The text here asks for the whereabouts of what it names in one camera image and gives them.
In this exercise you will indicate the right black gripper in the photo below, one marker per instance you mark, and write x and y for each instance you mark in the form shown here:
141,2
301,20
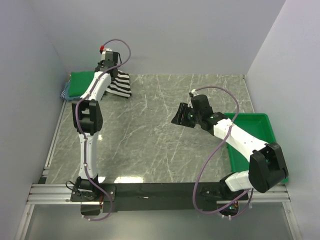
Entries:
183,109

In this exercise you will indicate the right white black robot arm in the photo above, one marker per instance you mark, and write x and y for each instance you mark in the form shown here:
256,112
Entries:
267,165

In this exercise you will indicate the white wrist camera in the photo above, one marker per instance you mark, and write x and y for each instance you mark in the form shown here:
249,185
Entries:
106,53
193,93

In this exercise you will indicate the blue white striped tank top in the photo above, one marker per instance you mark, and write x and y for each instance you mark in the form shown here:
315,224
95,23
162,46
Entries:
65,96

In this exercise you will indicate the green plastic tray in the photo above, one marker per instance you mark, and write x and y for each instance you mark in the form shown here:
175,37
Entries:
250,132

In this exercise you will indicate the green tank top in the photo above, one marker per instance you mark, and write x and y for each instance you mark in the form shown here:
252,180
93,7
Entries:
79,82

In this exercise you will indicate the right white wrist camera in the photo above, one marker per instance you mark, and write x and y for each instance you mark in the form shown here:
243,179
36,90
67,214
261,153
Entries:
193,93

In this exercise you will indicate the black white striped tank top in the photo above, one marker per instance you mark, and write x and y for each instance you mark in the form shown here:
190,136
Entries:
120,85

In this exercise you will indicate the folded blue tank top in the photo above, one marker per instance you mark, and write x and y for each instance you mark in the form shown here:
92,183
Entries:
66,89

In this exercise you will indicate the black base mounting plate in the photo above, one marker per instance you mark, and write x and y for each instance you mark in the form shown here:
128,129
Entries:
156,196

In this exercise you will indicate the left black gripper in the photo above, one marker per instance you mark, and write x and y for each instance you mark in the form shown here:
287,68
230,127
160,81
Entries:
100,63

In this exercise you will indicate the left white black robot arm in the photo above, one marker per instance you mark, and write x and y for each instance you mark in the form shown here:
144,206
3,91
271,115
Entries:
88,121

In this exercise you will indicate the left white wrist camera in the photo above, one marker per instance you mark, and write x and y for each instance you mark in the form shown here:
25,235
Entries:
106,53

